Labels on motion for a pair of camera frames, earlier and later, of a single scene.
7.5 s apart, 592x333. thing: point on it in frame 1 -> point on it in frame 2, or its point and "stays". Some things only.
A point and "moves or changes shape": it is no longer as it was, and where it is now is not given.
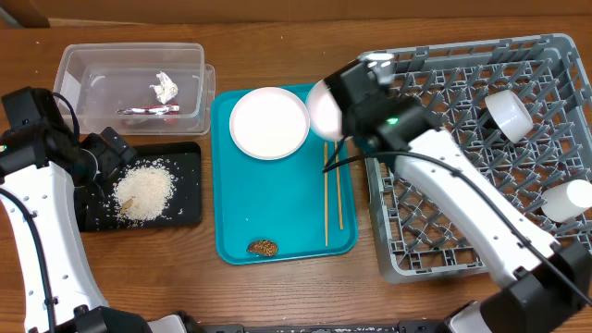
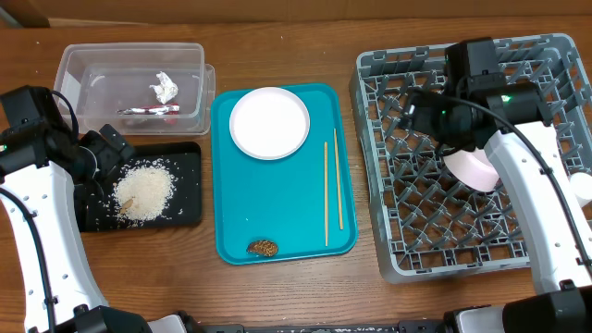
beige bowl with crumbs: x=323 y=113 moves or changes shape
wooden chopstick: x=338 y=186 stays
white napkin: x=166 y=90 stays
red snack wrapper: x=154 y=110 stays
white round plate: x=269 y=123 stays
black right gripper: x=344 y=118 -> x=418 y=119
